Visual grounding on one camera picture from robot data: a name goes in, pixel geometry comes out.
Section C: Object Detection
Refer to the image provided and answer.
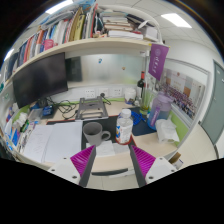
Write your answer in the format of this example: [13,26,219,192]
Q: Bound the white round jar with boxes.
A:
[124,87,138,105]

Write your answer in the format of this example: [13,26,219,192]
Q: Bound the black computer monitor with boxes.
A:
[11,51,70,110]

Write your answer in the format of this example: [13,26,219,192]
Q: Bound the white tissue pack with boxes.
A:
[154,118,181,144]

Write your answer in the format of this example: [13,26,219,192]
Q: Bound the clear plastic water bottle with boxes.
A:
[115,108,134,146]

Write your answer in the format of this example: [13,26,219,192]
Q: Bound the group photo poster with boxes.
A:
[159,68,206,121]

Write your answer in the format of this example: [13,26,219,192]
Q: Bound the purple translucent water jug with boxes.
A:
[146,92,175,131]

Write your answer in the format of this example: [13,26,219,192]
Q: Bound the purple pennant flag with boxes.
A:
[148,43,170,82]

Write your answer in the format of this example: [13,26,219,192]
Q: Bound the handwritten white paper sheet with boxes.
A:
[22,123,55,164]

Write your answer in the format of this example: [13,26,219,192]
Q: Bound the blue tissue box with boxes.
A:
[8,126,22,148]

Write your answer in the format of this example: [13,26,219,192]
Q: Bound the white folded paper towel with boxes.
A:
[85,139,131,158]

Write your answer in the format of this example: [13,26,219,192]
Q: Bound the blue electronic device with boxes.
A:
[41,104,56,118]

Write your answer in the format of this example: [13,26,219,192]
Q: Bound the black power cable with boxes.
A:
[49,97,80,120]

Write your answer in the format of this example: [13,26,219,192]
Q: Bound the flat round red coaster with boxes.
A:
[114,134,134,147]

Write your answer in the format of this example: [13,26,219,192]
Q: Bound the grey door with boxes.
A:
[199,59,224,147]

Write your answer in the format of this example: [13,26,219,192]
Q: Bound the ceiling lights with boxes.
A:
[3,0,194,63]

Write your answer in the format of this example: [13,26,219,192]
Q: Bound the glass vase with green stems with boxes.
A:
[139,87,155,116]

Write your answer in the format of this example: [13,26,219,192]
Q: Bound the grey ceramic mug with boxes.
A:
[82,121,112,147]

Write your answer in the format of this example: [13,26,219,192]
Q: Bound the grey metal laptop stand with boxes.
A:
[74,95,110,122]

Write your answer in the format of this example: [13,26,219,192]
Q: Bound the plain white paper sheet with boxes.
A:
[43,121,84,165]

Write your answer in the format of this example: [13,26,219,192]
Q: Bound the dark wine bottle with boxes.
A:
[137,70,147,100]

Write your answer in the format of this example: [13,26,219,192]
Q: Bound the dark blue mouse pad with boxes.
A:
[131,106,158,137]

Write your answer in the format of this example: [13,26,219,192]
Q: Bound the wall shelf with books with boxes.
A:
[3,1,163,85]

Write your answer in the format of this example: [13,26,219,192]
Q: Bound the black desk mat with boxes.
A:
[46,114,138,152]

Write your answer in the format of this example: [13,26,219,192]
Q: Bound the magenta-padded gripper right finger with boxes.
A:
[128,144,178,188]

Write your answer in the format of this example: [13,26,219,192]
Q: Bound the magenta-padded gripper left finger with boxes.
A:
[48,144,99,188]

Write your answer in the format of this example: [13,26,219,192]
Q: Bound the white wall outlet row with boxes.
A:
[83,86,124,100]

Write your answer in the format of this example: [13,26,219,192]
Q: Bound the blue coiled cable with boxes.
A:
[130,110,148,127]

